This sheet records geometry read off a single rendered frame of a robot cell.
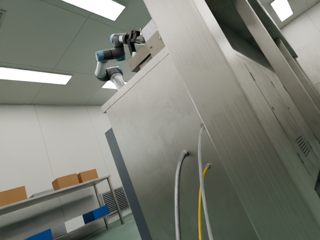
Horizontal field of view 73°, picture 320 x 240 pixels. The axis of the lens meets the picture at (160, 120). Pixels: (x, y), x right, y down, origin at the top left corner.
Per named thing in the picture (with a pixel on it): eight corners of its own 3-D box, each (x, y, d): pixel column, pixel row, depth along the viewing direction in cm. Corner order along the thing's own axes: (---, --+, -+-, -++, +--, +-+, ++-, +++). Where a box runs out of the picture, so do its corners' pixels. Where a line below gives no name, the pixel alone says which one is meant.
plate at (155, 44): (156, 61, 103) (147, 43, 106) (171, 48, 97) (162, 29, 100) (153, 61, 101) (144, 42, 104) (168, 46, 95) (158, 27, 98)
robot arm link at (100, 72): (91, 74, 200) (94, 46, 155) (103, 71, 205) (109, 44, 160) (95, 85, 199) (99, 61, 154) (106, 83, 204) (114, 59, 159)
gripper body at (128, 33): (135, 29, 144) (123, 30, 151) (134, 43, 146) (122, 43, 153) (143, 32, 150) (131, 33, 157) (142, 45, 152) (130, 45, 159)
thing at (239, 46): (288, 84, 281) (278, 68, 287) (291, 82, 279) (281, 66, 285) (212, 45, 108) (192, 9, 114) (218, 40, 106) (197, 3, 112)
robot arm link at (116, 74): (124, 116, 177) (104, 76, 207) (141, 112, 183) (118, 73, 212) (124, 106, 168) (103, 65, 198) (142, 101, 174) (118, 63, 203)
